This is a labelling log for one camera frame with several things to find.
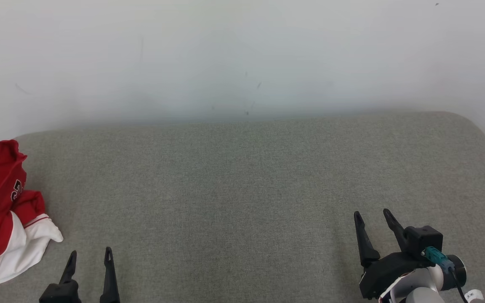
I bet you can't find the teal cable connector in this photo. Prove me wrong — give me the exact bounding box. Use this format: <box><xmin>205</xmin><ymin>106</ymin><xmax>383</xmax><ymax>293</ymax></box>
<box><xmin>421</xmin><ymin>247</ymin><xmax>455</xmax><ymax>273</ymax></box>

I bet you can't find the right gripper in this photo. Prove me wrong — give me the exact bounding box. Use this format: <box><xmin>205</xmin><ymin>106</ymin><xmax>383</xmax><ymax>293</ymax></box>
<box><xmin>354</xmin><ymin>208</ymin><xmax>467</xmax><ymax>300</ymax></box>

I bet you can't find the thin black cable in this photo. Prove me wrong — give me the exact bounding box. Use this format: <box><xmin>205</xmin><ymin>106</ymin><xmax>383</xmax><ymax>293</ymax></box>
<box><xmin>451</xmin><ymin>269</ymin><xmax>469</xmax><ymax>303</ymax></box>

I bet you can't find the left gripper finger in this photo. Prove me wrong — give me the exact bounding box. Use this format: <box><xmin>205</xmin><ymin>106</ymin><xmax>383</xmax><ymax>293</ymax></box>
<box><xmin>59</xmin><ymin>250</ymin><xmax>78</xmax><ymax>286</ymax></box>
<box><xmin>100</xmin><ymin>247</ymin><xmax>121</xmax><ymax>303</ymax></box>

